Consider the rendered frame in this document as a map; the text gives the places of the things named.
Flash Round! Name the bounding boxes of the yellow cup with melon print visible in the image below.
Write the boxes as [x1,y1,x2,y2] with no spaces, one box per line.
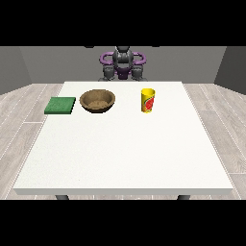
[140,87,157,114]

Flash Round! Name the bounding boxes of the brown wooden bowl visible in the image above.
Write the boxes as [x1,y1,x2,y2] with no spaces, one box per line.
[79,88,116,114]

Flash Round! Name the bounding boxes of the green square pad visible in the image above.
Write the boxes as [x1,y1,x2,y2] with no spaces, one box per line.
[43,96,77,115]

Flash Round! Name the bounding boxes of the grey robot trunk purple rings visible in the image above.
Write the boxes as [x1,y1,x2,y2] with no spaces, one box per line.
[97,46,149,83]

